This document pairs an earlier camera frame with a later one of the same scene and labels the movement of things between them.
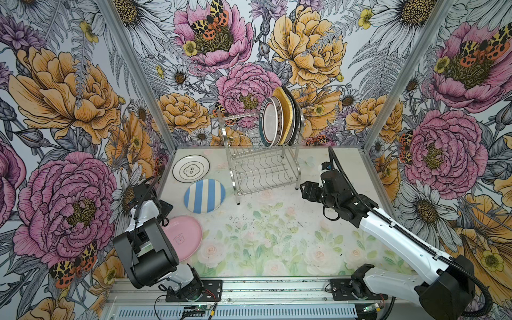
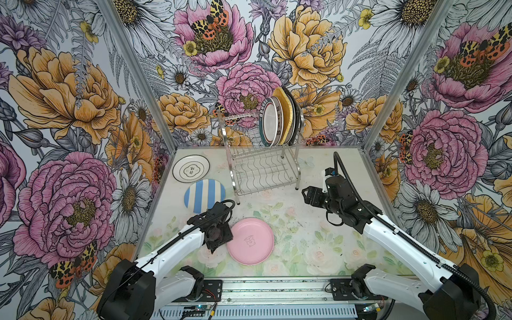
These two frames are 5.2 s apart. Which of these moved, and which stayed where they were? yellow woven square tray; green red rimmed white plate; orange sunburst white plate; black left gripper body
Moved: black left gripper body
Stayed: yellow woven square tray; orange sunburst white plate; green red rimmed white plate
